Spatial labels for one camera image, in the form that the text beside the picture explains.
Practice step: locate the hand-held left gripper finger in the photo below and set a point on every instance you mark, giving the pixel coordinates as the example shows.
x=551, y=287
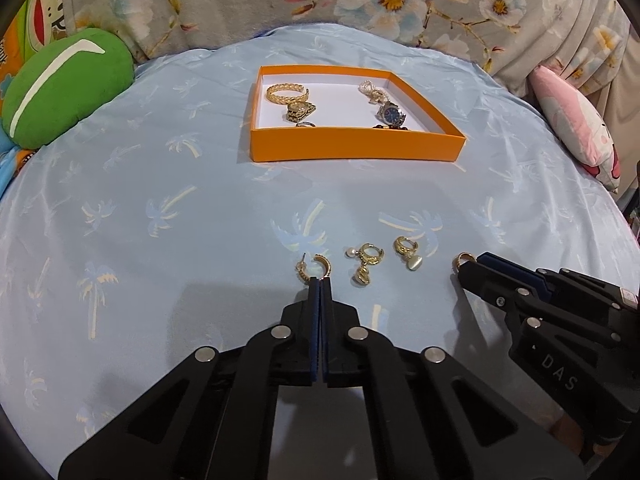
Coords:
x=314, y=350
x=325, y=350

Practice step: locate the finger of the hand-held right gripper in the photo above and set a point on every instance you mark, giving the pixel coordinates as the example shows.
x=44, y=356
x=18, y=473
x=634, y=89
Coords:
x=480, y=282
x=510, y=269

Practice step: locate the gold smooth hoop earring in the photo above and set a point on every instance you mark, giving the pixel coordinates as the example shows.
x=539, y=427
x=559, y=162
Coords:
x=457, y=261

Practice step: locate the gold twisted hoop earring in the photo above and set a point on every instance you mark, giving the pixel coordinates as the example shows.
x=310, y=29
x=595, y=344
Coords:
x=326, y=265

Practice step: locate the orange cardboard box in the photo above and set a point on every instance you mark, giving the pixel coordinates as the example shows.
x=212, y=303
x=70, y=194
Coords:
x=350, y=146

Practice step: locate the silver wristwatch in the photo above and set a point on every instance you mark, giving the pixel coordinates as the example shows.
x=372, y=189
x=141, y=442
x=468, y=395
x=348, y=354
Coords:
x=392, y=114

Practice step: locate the gold and black wristwatch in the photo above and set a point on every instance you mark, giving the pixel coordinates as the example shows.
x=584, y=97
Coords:
x=300, y=110

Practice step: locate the gold heart drop earring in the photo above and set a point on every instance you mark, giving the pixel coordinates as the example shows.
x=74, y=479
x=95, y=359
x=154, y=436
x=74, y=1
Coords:
x=415, y=263

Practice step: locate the gold pearl shell earring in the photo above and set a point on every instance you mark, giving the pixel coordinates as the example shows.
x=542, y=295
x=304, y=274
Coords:
x=361, y=276

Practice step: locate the pink plush pillow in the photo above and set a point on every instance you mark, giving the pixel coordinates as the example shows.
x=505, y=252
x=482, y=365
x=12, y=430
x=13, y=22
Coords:
x=570, y=115

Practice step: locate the blue palm print sheet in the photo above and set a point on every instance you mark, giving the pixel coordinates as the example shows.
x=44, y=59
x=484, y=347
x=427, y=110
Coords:
x=150, y=260

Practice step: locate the green plush pillow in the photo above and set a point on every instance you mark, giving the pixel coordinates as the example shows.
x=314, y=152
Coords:
x=70, y=85

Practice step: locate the grey floral blanket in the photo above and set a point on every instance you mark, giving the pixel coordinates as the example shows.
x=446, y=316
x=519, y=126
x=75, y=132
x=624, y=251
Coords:
x=225, y=0

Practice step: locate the colourful cartoon pillow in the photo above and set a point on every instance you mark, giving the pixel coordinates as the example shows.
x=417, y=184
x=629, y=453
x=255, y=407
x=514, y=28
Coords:
x=45, y=10

